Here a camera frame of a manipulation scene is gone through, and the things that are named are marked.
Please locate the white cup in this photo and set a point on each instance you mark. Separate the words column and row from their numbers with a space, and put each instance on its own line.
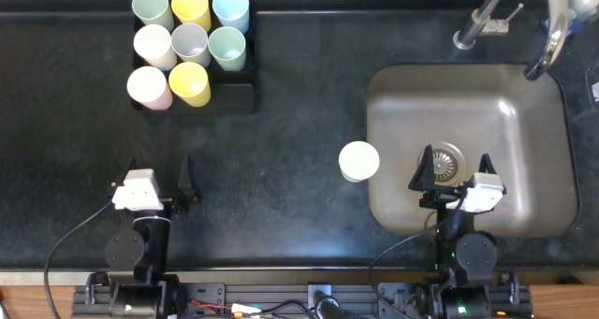
column 359, row 161
column 152, row 45

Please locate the steel sink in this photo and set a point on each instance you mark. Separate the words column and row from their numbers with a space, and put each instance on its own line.
column 491, row 104

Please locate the yellow cup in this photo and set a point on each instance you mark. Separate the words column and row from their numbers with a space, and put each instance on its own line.
column 189, row 5
column 188, row 80

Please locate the grey cup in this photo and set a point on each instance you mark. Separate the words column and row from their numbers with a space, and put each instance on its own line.
column 189, row 42

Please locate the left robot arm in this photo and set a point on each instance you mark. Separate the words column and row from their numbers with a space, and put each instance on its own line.
column 152, row 244

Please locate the black tray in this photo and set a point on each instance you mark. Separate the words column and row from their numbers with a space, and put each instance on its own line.
column 234, row 97

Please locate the mounting rail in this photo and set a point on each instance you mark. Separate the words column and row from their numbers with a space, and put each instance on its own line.
column 271, row 295

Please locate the blue soap bottle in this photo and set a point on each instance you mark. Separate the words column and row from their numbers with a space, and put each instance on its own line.
column 586, row 3

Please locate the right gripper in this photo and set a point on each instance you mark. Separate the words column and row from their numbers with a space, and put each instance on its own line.
column 437, row 199

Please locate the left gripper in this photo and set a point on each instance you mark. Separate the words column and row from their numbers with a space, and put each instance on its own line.
column 174, row 203

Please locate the blue cup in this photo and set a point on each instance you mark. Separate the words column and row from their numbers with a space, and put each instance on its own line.
column 230, row 8

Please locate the steel tap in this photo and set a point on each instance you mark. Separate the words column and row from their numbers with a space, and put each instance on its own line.
column 477, row 18

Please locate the green cup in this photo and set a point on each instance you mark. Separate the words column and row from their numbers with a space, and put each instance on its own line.
column 150, row 4
column 227, row 47

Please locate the pink cup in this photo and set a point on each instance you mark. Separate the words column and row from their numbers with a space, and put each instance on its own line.
column 150, row 87

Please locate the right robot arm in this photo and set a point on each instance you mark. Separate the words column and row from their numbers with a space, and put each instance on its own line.
column 472, row 253

